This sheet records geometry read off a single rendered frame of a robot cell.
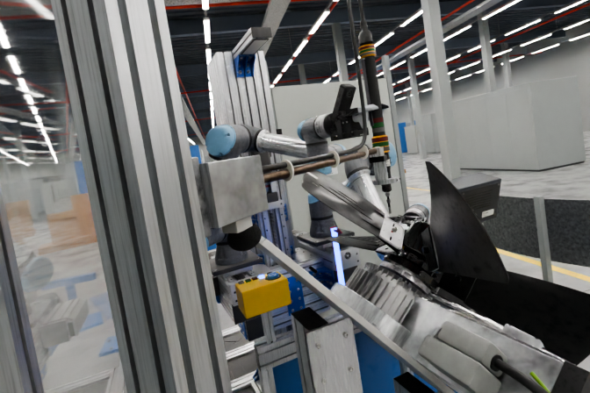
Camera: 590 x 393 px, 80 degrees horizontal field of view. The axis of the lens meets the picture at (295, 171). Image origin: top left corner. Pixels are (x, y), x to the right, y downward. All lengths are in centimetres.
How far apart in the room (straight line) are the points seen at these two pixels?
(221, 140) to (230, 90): 55
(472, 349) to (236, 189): 44
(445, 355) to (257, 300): 69
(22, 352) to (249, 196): 24
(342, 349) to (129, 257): 52
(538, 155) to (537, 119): 90
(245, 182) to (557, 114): 1088
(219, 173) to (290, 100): 247
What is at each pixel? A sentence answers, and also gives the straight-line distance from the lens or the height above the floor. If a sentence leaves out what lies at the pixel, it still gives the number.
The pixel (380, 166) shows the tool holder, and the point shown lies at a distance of 94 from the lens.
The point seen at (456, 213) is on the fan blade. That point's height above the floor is 134.
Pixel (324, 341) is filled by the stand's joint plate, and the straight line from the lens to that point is 74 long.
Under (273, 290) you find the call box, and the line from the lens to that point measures 122.
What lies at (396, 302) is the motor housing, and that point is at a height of 114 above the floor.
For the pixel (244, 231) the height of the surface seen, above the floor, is 140.
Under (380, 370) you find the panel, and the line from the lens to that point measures 161.
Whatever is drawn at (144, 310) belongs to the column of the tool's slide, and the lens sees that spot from 36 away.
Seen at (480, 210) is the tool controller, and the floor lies 110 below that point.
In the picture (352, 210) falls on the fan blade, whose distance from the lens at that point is 87.
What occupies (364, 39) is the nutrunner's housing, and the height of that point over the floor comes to 175.
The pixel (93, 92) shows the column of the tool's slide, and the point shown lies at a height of 157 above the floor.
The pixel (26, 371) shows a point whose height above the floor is 135.
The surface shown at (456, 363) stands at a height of 114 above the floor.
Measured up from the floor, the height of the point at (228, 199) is 145.
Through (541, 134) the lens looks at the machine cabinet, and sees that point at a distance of 1077.
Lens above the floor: 149
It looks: 3 degrees down
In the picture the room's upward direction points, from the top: 9 degrees counter-clockwise
